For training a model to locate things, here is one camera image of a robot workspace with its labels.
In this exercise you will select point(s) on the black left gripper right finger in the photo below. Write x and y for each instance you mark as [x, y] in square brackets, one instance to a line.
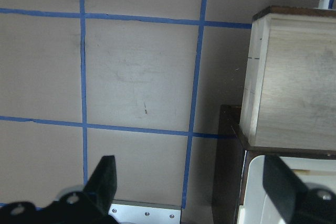
[284, 188]

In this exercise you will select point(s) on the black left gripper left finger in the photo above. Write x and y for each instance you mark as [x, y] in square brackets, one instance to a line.
[102, 184]

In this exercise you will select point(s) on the wooden drawer with white handle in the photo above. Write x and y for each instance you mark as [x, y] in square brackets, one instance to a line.
[289, 92]

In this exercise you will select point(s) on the dark brown drawer cabinet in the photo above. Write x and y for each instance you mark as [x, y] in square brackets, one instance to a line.
[233, 157]

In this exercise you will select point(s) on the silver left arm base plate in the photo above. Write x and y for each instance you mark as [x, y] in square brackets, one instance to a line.
[142, 212]

